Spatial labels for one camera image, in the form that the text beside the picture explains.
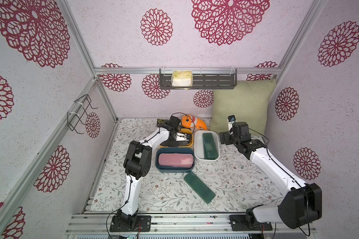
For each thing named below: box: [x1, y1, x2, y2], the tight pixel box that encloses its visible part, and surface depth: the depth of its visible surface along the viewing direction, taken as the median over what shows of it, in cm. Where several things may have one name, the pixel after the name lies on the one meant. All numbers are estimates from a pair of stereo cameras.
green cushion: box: [209, 79, 277, 136], surface depth 100 cm
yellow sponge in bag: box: [171, 70, 193, 88], surface depth 92 cm
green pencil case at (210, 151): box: [202, 132, 219, 160], surface depth 101 cm
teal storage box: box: [155, 147, 196, 174], surface depth 95 cm
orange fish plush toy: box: [180, 114, 210, 131], surface depth 112 cm
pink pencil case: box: [158, 152, 194, 168], surface depth 93 cm
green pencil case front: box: [183, 171, 216, 205], surface depth 87 cm
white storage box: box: [193, 129, 220, 162], surface depth 102 cm
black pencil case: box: [160, 139, 190, 147], surface depth 93 cm
